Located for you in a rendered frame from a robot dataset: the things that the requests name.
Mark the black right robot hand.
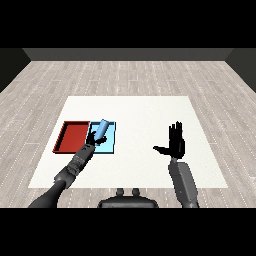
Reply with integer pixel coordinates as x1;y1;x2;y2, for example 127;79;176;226
152;121;187;160

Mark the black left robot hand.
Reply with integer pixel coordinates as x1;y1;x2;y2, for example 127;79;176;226
85;130;108;148

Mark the blue can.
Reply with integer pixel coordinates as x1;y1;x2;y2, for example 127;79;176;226
94;118;111;141

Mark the light blue shallow open box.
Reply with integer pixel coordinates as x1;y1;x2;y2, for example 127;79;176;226
85;120;117;155

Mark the red shallow open box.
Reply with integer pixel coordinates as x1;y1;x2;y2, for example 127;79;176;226
52;120;91;155

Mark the dark grey robot body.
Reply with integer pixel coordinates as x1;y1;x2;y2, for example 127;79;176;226
97;188;160;209

